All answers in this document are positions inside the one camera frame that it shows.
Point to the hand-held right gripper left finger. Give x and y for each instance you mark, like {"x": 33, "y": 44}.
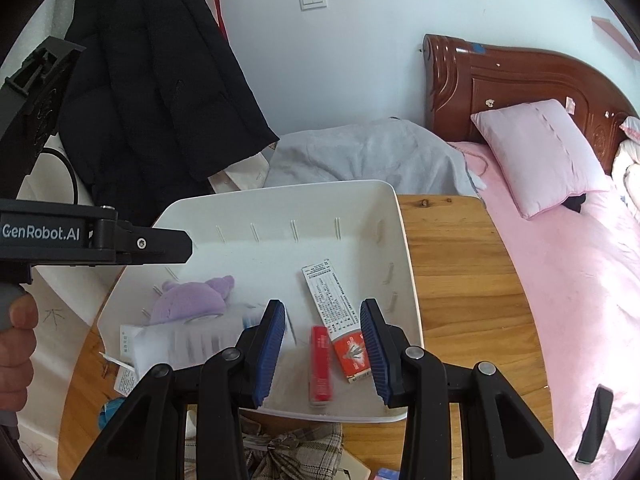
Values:
{"x": 270, "y": 355}

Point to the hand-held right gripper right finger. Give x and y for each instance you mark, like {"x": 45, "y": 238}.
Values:
{"x": 375, "y": 355}

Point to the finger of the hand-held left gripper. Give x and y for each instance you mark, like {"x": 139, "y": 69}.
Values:
{"x": 160, "y": 246}

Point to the small red and white box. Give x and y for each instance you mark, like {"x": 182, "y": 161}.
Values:
{"x": 320, "y": 365}

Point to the purple plush toy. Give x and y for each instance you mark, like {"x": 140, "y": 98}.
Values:
{"x": 190, "y": 300}

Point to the red and white toothpaste box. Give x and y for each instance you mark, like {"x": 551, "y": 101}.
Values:
{"x": 330, "y": 305}

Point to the white plastic bin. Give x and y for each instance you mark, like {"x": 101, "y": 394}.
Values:
{"x": 280, "y": 255}

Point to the plaid fabric bow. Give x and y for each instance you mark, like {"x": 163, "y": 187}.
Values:
{"x": 295, "y": 452}

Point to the pink cartoon box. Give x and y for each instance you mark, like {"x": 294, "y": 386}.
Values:
{"x": 390, "y": 475}

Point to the person's left hand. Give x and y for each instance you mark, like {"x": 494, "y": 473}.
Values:
{"x": 17, "y": 360}

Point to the white leaf-print cloth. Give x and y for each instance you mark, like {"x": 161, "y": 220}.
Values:
{"x": 50, "y": 310}

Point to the wooden table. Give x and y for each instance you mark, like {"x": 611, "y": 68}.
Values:
{"x": 460, "y": 300}

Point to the cream shirt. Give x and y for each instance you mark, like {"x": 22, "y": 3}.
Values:
{"x": 240, "y": 175}

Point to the small white carton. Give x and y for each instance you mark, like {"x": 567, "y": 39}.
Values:
{"x": 125, "y": 382}

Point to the black puffer jacket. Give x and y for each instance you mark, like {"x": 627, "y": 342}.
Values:
{"x": 150, "y": 85}

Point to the blue floral pouch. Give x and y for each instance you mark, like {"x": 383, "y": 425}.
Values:
{"x": 110, "y": 412}

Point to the grey cloth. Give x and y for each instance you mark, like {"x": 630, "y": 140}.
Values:
{"x": 360, "y": 155}

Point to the bed with pink sheet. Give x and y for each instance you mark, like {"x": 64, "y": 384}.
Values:
{"x": 565, "y": 285}

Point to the black phone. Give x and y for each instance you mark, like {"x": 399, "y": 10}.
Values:
{"x": 595, "y": 422}

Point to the small black cloth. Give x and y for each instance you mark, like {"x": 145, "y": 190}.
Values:
{"x": 575, "y": 205}

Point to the pink pillow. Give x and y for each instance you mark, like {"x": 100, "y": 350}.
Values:
{"x": 540, "y": 150}

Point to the dark wooden headboard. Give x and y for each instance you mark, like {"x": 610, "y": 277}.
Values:
{"x": 500, "y": 75}

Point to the cartoon print quilt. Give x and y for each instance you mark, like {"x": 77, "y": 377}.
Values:
{"x": 631, "y": 165}

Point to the pink wall shelf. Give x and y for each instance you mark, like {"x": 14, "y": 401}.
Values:
{"x": 607, "y": 26}

